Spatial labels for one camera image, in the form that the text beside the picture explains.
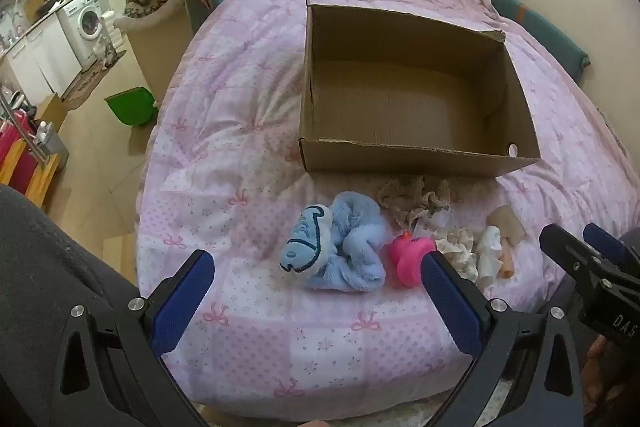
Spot beige lace scrunchie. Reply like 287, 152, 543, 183
376, 175, 455, 240

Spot white bag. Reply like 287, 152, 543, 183
92, 12, 119, 68

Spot yellow wooden rack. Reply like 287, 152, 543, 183
10, 139, 61, 212

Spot teal pillow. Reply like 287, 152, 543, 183
477, 0, 591, 80

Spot light blue plush toy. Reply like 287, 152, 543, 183
279, 192, 387, 294

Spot white washing machine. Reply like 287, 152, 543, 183
57, 0, 108, 58

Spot grey container with bottles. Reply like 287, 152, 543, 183
34, 121, 69, 170

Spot pink rubber duck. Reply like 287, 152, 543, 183
389, 232, 437, 290

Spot white sock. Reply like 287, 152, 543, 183
472, 224, 503, 290

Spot metal drying rack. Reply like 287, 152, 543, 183
0, 97, 51, 168

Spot person's right hand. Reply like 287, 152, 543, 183
585, 336, 618, 414

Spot pink patchwork quilt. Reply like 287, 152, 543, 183
135, 0, 640, 423

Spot white patterned scrunchie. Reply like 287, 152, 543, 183
434, 227, 481, 283

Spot green plastic bin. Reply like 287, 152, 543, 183
104, 88, 157, 128

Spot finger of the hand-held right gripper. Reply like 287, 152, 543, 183
539, 222, 610, 294
581, 221, 630, 266

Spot beige armchair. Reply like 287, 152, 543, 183
114, 0, 193, 108

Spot patterned floor rug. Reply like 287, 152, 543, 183
62, 52, 128, 110

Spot brown cardboard box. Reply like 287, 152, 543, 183
298, 0, 542, 179

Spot small cardboard floor box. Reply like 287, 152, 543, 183
37, 93, 68, 132

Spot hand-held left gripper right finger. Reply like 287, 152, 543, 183
420, 249, 586, 427

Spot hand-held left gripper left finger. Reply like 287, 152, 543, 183
50, 249, 216, 427

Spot white kitchen cabinets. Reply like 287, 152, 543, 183
0, 14, 83, 98

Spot red suitcase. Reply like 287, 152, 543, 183
0, 117, 38, 195

